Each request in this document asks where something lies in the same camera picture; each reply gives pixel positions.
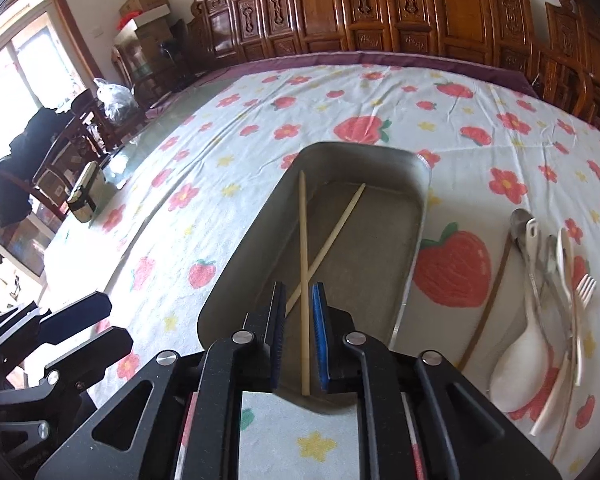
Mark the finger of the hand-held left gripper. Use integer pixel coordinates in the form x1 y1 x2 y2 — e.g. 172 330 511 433
0 326 134 449
0 291 113 346

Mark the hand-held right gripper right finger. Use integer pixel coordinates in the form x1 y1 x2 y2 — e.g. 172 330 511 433
311 282 563 480

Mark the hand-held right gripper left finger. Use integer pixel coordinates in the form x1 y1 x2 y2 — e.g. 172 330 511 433
35 281 288 480

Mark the wooden chopstick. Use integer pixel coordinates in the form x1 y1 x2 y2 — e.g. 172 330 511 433
285 182 367 313
299 170 312 396

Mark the metal tray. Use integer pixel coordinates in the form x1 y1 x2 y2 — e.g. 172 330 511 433
199 141 433 356

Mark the white rice paddle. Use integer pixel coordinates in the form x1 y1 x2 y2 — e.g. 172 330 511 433
489 217 551 415

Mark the metal spoon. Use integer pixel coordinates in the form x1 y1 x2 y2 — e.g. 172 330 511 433
509 207 556 321

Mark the metal utensil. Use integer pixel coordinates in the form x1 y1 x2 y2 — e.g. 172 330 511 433
540 234 578 346

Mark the cream plastic spoon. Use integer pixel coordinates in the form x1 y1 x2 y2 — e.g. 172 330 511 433
529 227 577 436

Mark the white container with black clasp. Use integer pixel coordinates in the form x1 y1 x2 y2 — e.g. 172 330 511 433
67 162 106 224

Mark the black jacket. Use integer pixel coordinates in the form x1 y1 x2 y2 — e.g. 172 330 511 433
0 105 77 227

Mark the dark wooden chair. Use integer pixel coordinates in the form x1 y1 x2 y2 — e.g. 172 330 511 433
30 89 112 222

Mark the clear plastic bag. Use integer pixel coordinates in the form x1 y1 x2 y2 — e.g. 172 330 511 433
94 78 139 122

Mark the strawberry flower printed cloth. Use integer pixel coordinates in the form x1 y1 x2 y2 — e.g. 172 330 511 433
45 62 600 480

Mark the wood-framed glass door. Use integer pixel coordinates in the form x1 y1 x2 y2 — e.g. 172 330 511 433
0 0 102 171

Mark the purple cloth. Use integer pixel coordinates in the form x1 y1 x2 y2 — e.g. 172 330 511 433
145 52 541 121

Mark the cardboard box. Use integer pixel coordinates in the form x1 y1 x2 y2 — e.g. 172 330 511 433
119 0 172 20
129 16 175 46

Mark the row of carved wooden chairs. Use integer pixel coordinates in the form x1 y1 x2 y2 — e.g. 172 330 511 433
186 0 600 133

